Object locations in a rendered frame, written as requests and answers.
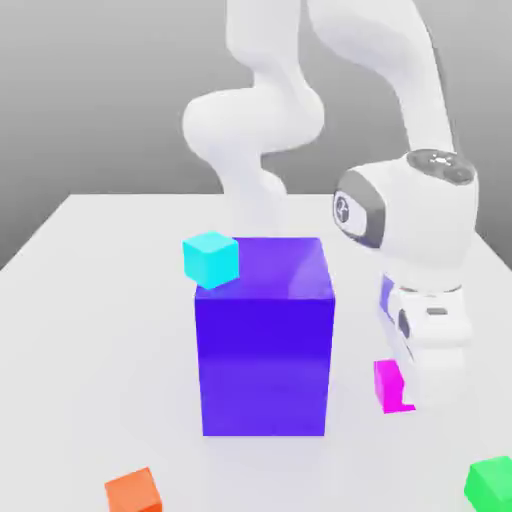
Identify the large purple box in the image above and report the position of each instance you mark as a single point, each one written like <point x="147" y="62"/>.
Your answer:
<point x="264" y="360"/>

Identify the small magenta cube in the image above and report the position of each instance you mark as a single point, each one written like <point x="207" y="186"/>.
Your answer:
<point x="386" y="385"/>

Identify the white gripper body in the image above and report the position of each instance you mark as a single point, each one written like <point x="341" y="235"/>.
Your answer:
<point x="436" y="372"/>

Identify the small green cube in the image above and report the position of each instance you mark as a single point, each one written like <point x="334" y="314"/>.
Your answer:
<point x="490" y="484"/>

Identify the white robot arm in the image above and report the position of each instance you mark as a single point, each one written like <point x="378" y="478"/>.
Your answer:
<point x="256" y="120"/>

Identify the small orange cube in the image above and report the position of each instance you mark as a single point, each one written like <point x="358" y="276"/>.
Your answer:
<point x="132" y="492"/>

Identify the small cyan cube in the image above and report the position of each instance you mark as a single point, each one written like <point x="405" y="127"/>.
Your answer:
<point x="210" y="260"/>

